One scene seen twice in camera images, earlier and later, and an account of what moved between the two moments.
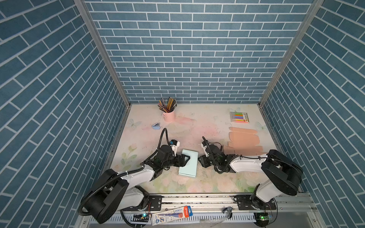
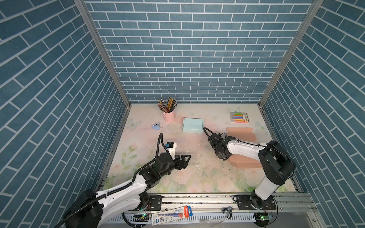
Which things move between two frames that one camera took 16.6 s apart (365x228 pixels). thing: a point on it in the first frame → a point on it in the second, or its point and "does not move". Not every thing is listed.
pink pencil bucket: (170, 117) does not move
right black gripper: (209, 158) → (217, 145)
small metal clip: (228, 210) does not move
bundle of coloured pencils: (168, 105) does not move
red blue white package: (178, 213) does not move
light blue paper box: (190, 169) → (193, 125)
